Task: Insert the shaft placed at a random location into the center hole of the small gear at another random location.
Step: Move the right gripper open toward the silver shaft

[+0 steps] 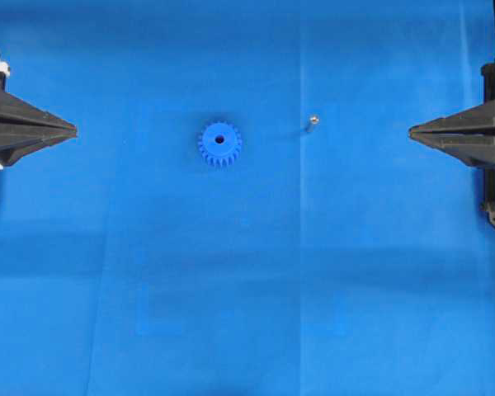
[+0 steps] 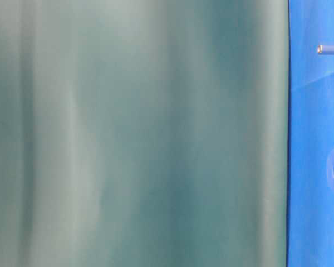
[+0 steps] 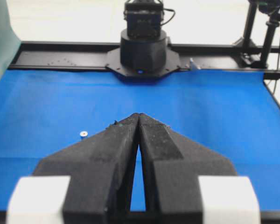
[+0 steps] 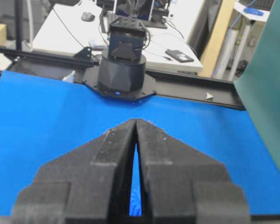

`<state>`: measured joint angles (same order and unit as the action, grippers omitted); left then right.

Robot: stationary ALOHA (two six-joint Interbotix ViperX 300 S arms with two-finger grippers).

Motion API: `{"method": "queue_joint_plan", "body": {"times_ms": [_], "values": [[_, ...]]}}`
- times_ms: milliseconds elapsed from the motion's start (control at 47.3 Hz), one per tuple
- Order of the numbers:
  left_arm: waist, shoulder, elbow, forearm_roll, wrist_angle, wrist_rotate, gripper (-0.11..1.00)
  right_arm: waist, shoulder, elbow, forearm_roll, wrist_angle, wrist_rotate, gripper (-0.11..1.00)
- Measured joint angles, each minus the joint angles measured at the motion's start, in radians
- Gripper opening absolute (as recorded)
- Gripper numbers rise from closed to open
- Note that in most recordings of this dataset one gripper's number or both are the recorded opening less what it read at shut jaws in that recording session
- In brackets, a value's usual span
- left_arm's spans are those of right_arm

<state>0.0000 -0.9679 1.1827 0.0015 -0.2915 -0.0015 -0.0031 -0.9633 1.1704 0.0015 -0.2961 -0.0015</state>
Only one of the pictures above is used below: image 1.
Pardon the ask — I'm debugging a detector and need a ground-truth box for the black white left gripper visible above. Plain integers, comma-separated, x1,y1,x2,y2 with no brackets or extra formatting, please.
0,59,77,170

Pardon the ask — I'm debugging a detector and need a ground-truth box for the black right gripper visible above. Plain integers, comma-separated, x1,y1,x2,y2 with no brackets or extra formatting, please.
409,60,495,228

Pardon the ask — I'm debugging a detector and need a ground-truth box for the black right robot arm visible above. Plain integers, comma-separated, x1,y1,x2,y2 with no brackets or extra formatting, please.
408,2,495,228

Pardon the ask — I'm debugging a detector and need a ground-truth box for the blue plastic spur gear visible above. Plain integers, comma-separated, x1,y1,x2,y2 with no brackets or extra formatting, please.
197,121,243,167

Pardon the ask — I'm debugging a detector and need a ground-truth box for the blue table mat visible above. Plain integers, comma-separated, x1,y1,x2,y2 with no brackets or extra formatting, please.
0,1,495,395

